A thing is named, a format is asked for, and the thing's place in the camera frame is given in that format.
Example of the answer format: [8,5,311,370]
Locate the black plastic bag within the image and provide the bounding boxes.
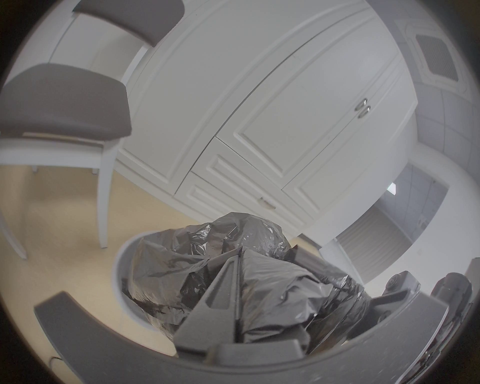
[122,212,372,355]

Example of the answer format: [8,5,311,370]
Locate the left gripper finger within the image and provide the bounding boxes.
[173,248,242,355]

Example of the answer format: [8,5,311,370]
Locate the grey padded white chair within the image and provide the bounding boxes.
[0,0,185,260]

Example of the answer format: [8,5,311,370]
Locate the ceiling air vent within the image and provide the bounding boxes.
[407,24,469,94]

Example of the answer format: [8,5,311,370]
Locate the white wardrobe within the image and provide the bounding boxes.
[49,0,420,246]

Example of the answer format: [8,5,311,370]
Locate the white trash bin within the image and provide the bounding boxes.
[111,227,181,335]

